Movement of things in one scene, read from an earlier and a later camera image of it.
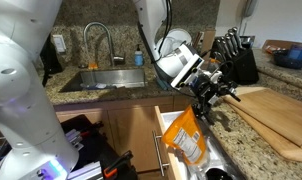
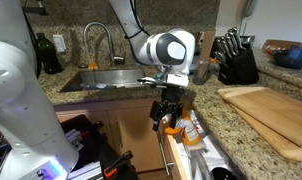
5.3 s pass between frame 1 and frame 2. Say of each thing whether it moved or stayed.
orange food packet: moved
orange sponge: stayed
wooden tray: stayed
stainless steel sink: stayed
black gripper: moved
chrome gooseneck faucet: stayed
